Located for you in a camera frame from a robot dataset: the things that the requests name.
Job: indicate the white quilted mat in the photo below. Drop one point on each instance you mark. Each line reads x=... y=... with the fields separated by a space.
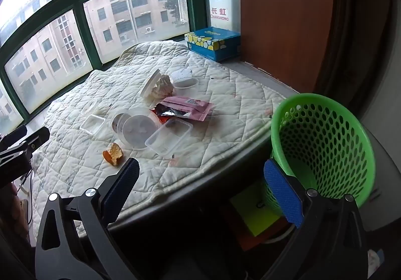
x=244 y=101

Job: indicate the white styrofoam piece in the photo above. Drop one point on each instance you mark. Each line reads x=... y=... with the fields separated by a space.
x=183 y=73

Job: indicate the small clear plastic container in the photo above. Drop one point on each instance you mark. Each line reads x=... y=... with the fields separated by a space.
x=89 y=106

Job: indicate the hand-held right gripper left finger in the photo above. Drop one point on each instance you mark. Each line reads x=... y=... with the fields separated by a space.
x=122 y=186

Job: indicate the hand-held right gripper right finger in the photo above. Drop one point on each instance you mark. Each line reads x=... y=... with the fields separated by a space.
x=282 y=192

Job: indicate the red snack wrapper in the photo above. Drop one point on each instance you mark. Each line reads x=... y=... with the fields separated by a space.
x=164 y=110

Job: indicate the orange peel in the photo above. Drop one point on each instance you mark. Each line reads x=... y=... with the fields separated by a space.
x=113 y=154

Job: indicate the brown wooden cabinet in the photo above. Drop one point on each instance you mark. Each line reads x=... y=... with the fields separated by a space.
x=282 y=16

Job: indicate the red-brown book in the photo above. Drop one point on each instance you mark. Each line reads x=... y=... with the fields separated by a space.
x=250 y=240

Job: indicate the clear rectangular plastic container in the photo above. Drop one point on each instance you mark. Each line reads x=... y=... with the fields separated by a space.
x=169 y=139

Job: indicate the clear round plastic lid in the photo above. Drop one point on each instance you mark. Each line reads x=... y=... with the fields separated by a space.
x=137 y=132

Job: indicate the clear round plastic container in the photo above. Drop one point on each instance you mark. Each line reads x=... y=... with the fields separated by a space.
x=118 y=123

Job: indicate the yellow-green paper sheet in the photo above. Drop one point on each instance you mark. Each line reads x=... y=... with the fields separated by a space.
x=253 y=217

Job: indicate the green plastic basket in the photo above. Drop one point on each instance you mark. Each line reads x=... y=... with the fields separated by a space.
x=329 y=142

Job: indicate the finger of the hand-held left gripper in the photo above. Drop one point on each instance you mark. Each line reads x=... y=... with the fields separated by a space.
x=17 y=132
x=37 y=137

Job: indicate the crumpled clear plastic wrap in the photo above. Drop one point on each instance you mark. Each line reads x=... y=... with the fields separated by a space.
x=163 y=87

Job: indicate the clear round plastic cup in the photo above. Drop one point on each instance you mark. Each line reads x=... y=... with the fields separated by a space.
x=186 y=88

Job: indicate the white round lid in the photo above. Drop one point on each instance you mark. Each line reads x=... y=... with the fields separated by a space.
x=151 y=84

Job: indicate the pink packet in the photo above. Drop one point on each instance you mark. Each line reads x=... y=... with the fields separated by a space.
x=191 y=107

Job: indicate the apartment building outside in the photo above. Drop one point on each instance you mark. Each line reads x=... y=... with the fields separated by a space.
x=53 y=44

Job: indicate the blue spotted tissue box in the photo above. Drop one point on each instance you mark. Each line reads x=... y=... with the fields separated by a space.
x=213 y=44

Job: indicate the clear rectangular plastic lid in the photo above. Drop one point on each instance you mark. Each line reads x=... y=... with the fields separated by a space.
x=92 y=124

